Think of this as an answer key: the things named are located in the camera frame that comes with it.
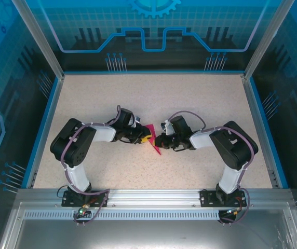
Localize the brass cable connector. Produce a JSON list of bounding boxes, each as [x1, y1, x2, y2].
[[77, 203, 91, 216], [225, 207, 242, 216]]

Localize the blue-edged aluminium side rail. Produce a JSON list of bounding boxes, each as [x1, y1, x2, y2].
[[241, 73, 291, 189], [21, 73, 65, 189]]

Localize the pink paper sheet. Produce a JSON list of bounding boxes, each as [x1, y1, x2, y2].
[[144, 123, 163, 156]]

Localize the metal tray panel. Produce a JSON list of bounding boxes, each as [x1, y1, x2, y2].
[[0, 201, 297, 249]]

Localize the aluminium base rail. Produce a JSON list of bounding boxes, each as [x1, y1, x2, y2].
[[17, 188, 292, 208]]

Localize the aluminium frame post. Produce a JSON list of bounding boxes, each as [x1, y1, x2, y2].
[[243, 0, 296, 80], [10, 0, 65, 80]]

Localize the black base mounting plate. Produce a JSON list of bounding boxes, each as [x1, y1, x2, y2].
[[199, 189, 248, 208], [61, 190, 110, 208]]

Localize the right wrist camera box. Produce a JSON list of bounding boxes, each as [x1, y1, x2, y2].
[[160, 119, 174, 135]]

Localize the slotted cable duct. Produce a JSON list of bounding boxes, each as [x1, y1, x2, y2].
[[23, 210, 221, 221]]

